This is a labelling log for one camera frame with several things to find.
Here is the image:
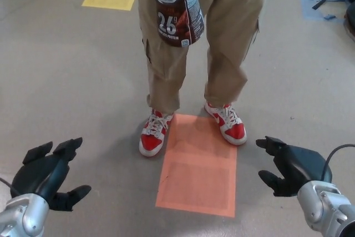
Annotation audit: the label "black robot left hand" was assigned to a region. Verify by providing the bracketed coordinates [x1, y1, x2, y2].
[10, 137, 92, 212]

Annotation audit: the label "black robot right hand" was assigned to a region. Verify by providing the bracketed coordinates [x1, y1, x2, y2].
[255, 136, 333, 198]

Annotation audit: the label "brown protein shake bottle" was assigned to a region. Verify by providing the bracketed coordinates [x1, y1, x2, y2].
[146, 0, 206, 48]

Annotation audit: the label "person's left red white sneaker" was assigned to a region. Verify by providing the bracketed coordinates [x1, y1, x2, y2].
[204, 100, 247, 146]

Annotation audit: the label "person's red white sneaker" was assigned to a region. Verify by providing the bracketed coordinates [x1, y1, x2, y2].
[204, 100, 247, 146]
[138, 107, 175, 157]

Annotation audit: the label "person's right red white sneaker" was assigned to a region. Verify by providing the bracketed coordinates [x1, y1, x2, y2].
[138, 107, 175, 157]

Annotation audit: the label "orange paper sheet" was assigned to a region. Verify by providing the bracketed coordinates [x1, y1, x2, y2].
[155, 113, 239, 218]

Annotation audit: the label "khaki cargo trousers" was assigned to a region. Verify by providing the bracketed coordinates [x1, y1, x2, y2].
[138, 0, 260, 114]

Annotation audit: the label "grey round object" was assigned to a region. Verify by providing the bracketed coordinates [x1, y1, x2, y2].
[343, 3, 355, 43]

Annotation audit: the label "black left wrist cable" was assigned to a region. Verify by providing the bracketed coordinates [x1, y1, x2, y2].
[0, 177, 14, 190]

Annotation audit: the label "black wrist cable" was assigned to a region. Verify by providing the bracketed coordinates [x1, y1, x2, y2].
[321, 143, 355, 180]
[0, 177, 14, 190]

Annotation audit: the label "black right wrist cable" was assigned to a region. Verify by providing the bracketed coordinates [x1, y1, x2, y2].
[321, 143, 355, 180]

